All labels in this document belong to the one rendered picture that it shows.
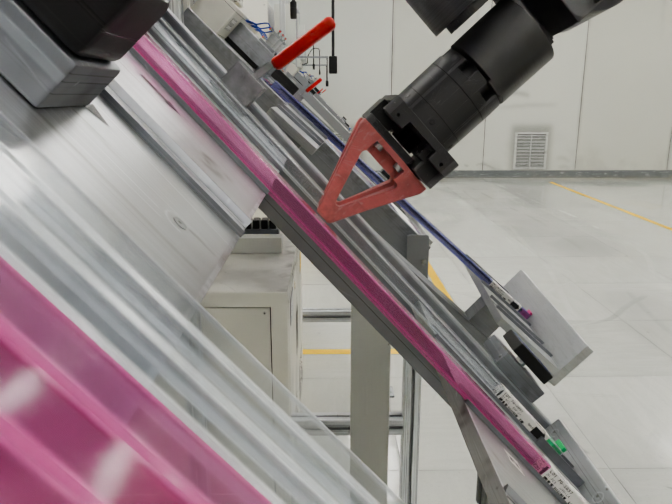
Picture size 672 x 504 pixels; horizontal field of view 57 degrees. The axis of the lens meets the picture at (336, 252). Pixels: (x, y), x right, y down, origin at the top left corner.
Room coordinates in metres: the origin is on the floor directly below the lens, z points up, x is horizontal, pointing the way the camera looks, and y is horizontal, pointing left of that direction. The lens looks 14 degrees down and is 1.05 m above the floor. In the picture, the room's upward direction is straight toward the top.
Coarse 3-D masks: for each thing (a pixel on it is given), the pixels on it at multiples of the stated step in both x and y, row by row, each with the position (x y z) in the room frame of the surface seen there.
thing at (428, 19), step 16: (416, 0) 0.47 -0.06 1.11; (432, 0) 0.46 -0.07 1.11; (448, 0) 0.45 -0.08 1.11; (464, 0) 0.45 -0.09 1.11; (528, 0) 0.48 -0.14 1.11; (544, 0) 0.46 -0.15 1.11; (560, 0) 0.44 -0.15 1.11; (576, 0) 0.44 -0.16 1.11; (592, 0) 0.45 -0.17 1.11; (432, 16) 0.46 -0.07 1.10; (448, 16) 0.46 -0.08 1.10; (544, 16) 0.47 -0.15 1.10; (560, 16) 0.46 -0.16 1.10; (576, 16) 0.44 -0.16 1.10; (432, 32) 0.48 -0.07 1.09
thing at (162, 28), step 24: (168, 24) 0.47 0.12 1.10; (216, 96) 0.47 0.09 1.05; (240, 120) 0.47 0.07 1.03; (264, 144) 0.47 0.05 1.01; (288, 168) 0.47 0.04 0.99; (312, 192) 0.47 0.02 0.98; (360, 240) 0.47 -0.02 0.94; (384, 264) 0.47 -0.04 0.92; (408, 288) 0.47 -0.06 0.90; (432, 312) 0.47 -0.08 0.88; (456, 336) 0.47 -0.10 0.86; (480, 360) 0.48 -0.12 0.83
